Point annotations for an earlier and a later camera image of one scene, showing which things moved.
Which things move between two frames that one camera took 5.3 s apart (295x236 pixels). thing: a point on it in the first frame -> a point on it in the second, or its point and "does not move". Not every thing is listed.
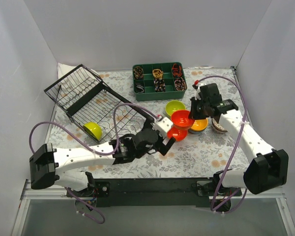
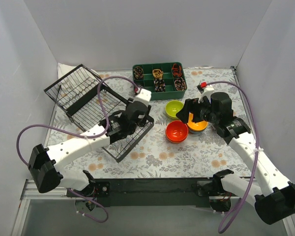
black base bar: (150, 192) does not move
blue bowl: (194, 132) does not move
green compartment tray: (159, 81) does not move
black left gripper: (160, 143) -> (142, 117)
